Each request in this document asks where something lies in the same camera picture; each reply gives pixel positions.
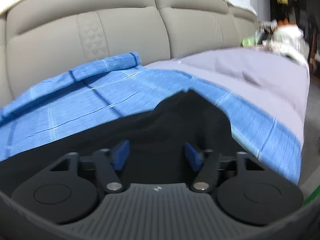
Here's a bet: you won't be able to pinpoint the black pants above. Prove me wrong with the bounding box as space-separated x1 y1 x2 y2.
1 90 236 195

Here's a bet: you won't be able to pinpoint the lavender blanket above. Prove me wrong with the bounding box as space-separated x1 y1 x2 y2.
146 47 311 160

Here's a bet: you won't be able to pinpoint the blue checked bed sheet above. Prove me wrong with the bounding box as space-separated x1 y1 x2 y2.
1 53 301 183

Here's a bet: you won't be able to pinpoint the cluttered clothes pile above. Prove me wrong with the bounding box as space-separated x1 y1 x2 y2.
241 20 309 64

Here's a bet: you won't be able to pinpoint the beige padded leather headboard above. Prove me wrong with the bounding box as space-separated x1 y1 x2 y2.
1 0 258 105

